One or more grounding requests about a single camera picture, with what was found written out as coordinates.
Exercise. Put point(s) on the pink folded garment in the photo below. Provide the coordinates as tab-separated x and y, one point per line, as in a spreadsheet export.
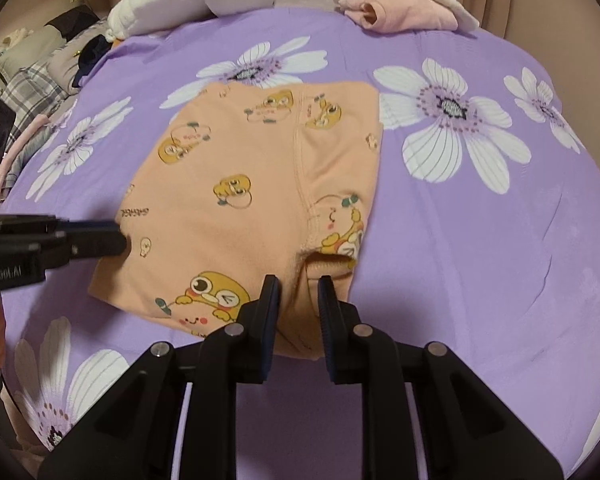
405	17

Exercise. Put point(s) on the purple floral bedsheet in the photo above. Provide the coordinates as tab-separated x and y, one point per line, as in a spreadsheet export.
455	235

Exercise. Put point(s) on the grey pillow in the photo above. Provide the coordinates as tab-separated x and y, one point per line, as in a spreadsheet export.
35	47

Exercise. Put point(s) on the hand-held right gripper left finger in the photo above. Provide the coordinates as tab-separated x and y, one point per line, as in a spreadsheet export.
269	310

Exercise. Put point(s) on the grey plaid cloth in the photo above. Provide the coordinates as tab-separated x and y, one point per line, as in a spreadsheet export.
35	90

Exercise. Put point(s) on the navy blue garment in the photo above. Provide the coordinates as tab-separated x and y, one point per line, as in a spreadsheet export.
92	57

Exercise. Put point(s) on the orange cartoon print pants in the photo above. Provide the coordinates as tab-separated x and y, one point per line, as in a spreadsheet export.
260	175

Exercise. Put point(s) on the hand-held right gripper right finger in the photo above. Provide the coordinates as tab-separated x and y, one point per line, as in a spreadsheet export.
327	320

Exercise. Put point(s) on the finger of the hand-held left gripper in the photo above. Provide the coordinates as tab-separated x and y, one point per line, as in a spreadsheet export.
100	242

